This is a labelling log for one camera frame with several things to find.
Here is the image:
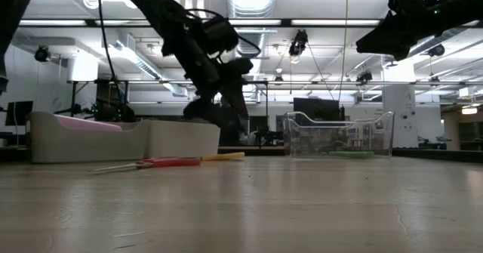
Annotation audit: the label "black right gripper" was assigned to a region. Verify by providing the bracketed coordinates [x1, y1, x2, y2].
[355, 0, 454, 62]

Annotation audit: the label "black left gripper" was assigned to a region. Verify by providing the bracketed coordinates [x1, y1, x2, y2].
[177, 33, 254, 121]

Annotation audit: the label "yellow handled scissors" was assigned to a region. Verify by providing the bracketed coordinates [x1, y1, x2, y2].
[201, 151, 246, 162]

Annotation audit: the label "red handled scissors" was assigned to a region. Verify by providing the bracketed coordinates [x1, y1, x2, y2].
[89, 156, 202, 174]

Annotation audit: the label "green handled scissors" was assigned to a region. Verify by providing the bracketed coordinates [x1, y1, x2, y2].
[327, 150, 376, 159]

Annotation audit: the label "white plastic bin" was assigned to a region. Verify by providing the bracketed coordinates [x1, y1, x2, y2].
[145, 119, 222, 159]

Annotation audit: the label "white pillar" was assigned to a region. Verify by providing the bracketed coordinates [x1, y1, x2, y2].
[382, 58, 418, 149]

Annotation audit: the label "clear plastic bin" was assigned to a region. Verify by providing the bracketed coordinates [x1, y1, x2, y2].
[282, 110, 395, 159]

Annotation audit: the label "overhead light bar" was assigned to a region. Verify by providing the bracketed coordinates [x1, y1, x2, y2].
[17, 17, 382, 28]

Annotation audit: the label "large black screen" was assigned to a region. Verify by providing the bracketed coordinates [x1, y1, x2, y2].
[293, 97, 340, 122]

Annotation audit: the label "background robot workstation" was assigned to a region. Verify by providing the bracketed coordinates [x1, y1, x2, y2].
[71, 79, 137, 124]

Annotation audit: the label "grey plastic bin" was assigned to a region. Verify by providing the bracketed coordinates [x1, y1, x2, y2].
[29, 111, 151, 165]

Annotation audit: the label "dark computer monitor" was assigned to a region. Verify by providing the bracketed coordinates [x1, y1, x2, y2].
[5, 100, 34, 128]

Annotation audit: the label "black ceiling camera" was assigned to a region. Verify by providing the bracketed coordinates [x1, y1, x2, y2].
[356, 69, 374, 86]
[428, 43, 446, 57]
[34, 45, 51, 63]

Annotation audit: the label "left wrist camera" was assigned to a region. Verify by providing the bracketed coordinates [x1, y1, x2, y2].
[199, 17, 241, 56]

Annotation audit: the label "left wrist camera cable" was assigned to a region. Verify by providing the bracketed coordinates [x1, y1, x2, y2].
[186, 8, 262, 60]

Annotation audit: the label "hanging overhead camera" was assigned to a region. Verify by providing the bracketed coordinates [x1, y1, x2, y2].
[288, 29, 309, 64]

